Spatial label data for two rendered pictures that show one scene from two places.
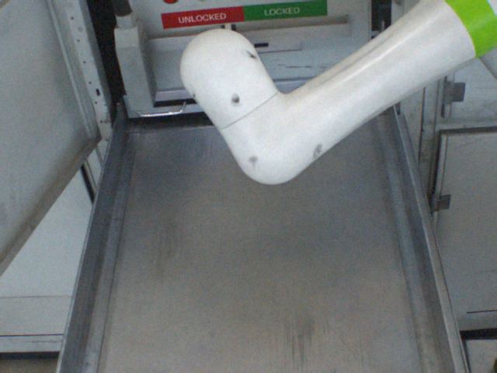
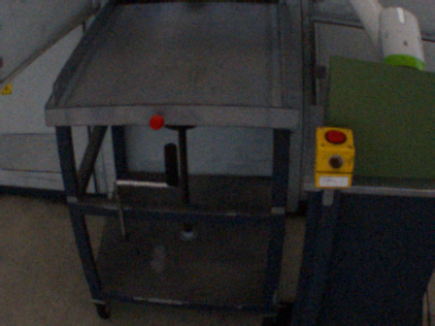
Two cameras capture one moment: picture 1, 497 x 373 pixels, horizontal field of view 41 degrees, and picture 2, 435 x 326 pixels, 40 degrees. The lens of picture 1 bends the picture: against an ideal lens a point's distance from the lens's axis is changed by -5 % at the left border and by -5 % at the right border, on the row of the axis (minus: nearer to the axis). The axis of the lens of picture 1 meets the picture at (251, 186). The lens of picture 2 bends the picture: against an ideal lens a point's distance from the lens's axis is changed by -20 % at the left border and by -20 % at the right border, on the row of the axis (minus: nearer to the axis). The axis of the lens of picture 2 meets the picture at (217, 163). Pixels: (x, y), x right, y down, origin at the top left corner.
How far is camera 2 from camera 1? 0.94 m
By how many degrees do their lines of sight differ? 7
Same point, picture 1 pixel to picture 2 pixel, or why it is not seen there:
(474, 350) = (314, 109)
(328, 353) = (212, 80)
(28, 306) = (27, 143)
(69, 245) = not seen: hidden behind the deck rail
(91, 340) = (75, 76)
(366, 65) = not seen: outside the picture
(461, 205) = not seen: hidden behind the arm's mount
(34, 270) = (38, 109)
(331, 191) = (233, 25)
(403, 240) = (273, 45)
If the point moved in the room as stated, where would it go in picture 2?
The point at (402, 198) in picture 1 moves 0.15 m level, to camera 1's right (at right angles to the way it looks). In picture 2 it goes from (277, 31) to (326, 35)
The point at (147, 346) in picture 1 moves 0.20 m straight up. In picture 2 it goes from (104, 78) to (103, 14)
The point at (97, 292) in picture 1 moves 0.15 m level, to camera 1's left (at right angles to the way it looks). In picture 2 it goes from (83, 59) to (39, 66)
